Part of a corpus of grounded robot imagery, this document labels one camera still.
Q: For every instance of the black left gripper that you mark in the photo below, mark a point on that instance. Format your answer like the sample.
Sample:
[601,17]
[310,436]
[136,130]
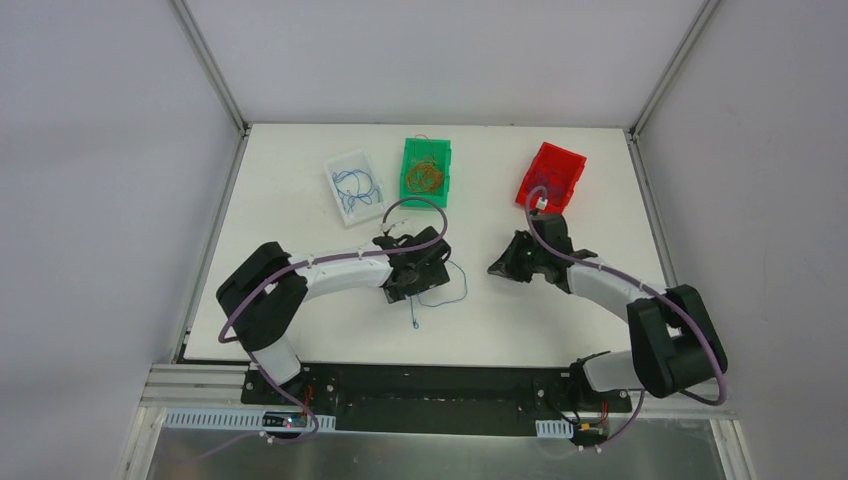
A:
[427,266]

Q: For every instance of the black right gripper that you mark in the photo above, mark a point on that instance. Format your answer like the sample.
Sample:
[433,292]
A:
[522,254]

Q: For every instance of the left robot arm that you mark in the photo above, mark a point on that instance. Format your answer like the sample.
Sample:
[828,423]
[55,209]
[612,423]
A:
[262,296]

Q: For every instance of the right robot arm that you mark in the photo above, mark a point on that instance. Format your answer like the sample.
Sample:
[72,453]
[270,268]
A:
[673,343]

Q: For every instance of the white plastic bin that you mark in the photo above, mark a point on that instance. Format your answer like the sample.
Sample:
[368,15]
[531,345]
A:
[355,187]

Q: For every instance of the red plastic bin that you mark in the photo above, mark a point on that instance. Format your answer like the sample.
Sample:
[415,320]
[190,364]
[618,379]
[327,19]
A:
[558,170]

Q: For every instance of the green plastic bin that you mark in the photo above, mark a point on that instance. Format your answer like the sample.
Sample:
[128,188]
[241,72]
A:
[425,169]

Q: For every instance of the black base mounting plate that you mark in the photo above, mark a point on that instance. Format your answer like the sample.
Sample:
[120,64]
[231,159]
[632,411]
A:
[490,401]

